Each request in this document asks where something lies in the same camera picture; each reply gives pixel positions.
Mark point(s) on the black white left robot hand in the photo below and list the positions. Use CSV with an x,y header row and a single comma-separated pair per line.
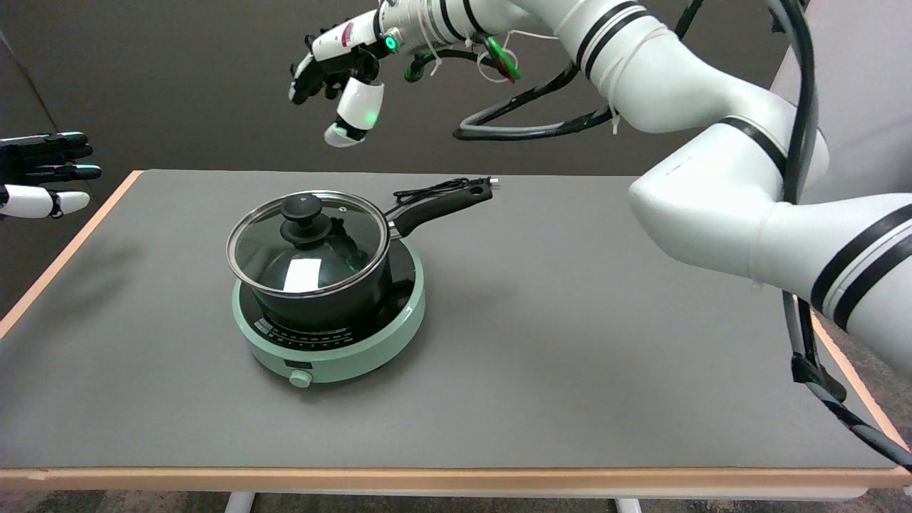
x,y
35,201

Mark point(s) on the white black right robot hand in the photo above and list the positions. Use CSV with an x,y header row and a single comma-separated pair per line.
x,y
356,100

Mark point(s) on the glass pot lid black knob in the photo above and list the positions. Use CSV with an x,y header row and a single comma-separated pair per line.
x,y
256,249

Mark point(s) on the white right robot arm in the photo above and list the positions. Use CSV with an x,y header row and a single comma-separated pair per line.
x,y
712,192

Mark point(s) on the green round induction cooker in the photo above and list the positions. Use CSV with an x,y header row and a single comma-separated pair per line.
x,y
342,363

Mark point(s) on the white table leg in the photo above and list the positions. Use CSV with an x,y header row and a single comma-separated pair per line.
x,y
629,506
239,502

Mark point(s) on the white partition panel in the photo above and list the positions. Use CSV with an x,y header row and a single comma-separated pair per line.
x,y
869,107

